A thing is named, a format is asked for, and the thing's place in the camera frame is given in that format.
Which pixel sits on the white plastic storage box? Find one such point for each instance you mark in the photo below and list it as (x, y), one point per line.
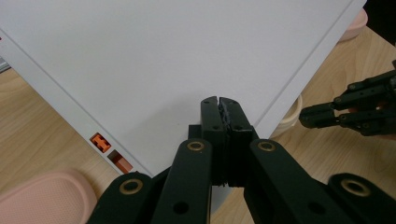
(155, 62)

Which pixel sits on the pink slide slipper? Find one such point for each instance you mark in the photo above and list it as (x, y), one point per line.
(355, 26)
(46, 199)

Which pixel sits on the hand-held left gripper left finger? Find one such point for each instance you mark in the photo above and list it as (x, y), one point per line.
(214, 130)

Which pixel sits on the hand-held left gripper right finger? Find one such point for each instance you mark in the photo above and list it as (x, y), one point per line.
(238, 137)

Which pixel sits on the cream clog shoe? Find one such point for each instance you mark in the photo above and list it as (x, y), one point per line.
(291, 116)

